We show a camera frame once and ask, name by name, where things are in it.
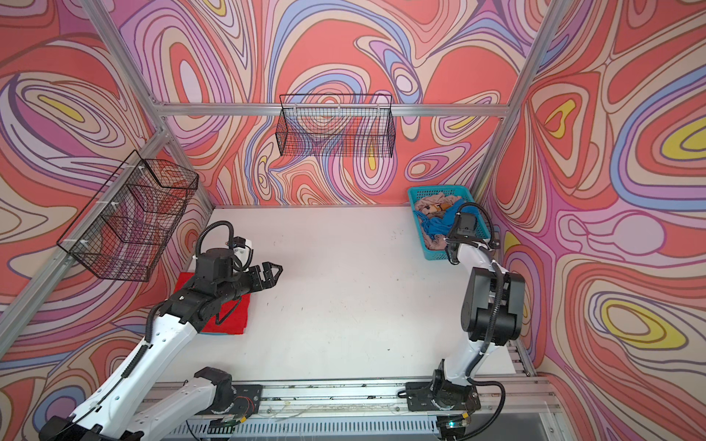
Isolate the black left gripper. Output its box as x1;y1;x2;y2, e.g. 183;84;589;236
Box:
216;261;285;306

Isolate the blue t shirt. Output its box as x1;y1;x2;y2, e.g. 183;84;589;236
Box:
414;197;464;244

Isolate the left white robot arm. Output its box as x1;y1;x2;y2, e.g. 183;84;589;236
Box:
39;220;283;440

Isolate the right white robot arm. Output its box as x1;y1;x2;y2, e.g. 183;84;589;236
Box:
439;202;525;387

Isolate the folded red t shirt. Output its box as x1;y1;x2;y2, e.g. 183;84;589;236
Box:
202;294;251;336

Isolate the aluminium horizontal back bar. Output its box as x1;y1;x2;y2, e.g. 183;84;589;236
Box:
154;103;510;118

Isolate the beige t shirt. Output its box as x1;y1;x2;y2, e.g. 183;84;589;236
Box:
413;194;464;255

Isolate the teal plastic laundry basket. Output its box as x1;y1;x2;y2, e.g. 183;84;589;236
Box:
407;185;475;261

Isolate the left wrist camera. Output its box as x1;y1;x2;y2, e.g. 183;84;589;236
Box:
228;236;254;272

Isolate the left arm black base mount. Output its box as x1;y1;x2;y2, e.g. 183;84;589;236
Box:
193;367;264;417

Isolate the black wire basket back wall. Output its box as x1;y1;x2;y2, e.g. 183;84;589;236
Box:
276;92;396;158

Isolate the black wire basket wall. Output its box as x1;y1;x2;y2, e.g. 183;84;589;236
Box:
276;92;396;158
56;151;199;282

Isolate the black wire basket left wall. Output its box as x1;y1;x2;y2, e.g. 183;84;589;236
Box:
56;151;199;282

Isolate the aluminium left frame post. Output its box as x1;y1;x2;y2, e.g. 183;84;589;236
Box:
1;1;211;367

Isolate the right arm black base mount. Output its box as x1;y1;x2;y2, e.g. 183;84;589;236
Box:
397;369;482;413

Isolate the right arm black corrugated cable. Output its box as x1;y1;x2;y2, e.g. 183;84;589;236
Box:
451;202;507;441

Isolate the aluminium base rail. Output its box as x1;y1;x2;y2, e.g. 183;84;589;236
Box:
139;377;573;440

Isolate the aluminium frame corner post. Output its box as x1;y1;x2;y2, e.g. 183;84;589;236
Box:
471;0;573;201

